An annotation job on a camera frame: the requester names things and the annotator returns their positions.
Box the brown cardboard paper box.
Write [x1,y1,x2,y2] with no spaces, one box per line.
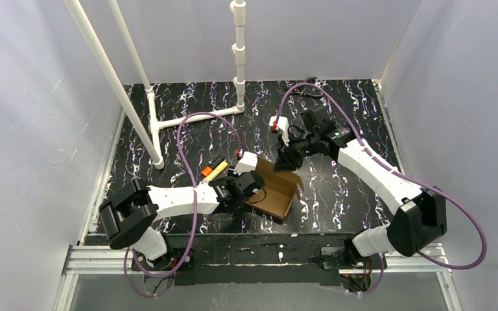
[246,157,304,221]

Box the black orange highlighter marker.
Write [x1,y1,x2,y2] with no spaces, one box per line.
[201,155,225,178]

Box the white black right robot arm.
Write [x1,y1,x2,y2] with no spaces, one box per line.
[269,106,447,260]

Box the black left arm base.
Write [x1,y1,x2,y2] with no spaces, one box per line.
[131,247,196,273]

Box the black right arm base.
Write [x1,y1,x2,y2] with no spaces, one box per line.
[308,242,386,295]

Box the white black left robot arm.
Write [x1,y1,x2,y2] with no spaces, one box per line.
[99,171,265,260]

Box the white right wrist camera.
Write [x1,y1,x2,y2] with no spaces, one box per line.
[268,116,289,146]

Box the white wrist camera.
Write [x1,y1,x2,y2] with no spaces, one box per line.
[233,152,258,175]
[268,116,289,146]

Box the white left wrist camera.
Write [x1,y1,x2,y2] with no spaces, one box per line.
[233,152,258,175]

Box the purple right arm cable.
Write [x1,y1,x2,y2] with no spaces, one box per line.
[274,82,488,297]

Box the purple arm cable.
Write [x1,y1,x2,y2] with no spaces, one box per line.
[274,82,488,297]
[123,111,243,299]

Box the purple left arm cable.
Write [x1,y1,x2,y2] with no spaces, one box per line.
[123,111,243,299]

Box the white PVC pipe frame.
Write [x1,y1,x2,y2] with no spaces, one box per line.
[63,0,248,170]

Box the aluminium rail frame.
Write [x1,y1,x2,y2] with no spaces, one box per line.
[53,107,453,311]

